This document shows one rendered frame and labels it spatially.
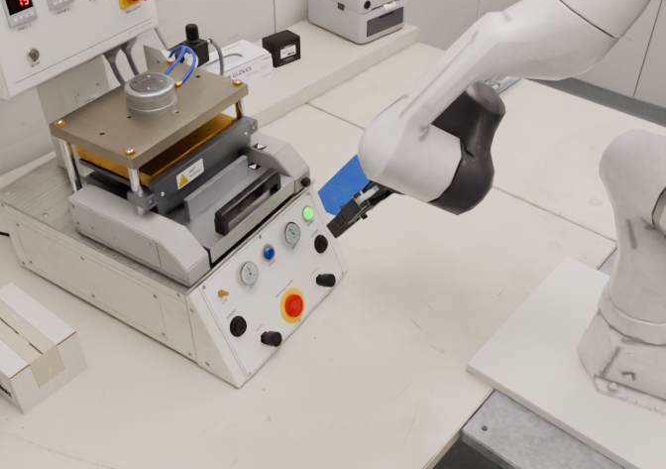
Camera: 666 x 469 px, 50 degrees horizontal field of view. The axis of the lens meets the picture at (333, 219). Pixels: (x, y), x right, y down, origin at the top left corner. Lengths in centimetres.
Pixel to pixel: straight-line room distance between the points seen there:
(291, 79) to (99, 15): 77
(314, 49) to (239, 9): 24
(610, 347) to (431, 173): 44
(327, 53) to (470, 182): 119
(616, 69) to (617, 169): 247
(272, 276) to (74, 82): 47
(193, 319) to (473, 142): 51
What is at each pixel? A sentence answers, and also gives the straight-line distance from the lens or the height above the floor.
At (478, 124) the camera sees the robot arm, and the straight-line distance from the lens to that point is 94.
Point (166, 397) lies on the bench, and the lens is 120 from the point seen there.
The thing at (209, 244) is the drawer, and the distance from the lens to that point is 110.
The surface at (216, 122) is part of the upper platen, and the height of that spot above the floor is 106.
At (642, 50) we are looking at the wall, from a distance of 344.
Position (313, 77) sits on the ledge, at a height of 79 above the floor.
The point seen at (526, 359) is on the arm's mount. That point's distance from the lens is 123.
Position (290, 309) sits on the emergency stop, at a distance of 123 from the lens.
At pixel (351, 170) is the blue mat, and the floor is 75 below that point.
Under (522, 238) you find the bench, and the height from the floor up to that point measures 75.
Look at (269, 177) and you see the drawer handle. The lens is 116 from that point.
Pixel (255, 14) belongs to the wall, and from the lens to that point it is 213.
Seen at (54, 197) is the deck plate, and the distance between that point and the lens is 134.
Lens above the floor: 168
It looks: 39 degrees down
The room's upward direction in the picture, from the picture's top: straight up
